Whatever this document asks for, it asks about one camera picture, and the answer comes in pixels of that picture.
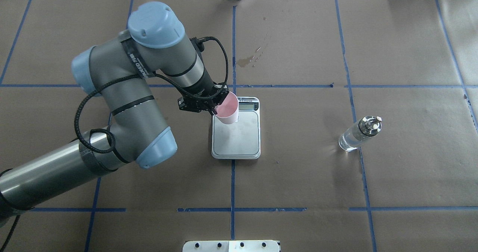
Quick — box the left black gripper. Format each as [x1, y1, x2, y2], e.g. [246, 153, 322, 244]
[178, 82, 229, 116]

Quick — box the pink plastic cup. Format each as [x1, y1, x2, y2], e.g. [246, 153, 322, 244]
[215, 92, 239, 125]

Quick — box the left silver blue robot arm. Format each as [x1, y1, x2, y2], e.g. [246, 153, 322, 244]
[0, 1, 229, 225]

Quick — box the grey digital kitchen scale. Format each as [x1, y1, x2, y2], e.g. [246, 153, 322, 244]
[211, 97, 261, 160]

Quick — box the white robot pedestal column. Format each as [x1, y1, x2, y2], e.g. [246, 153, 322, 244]
[182, 240, 282, 252]

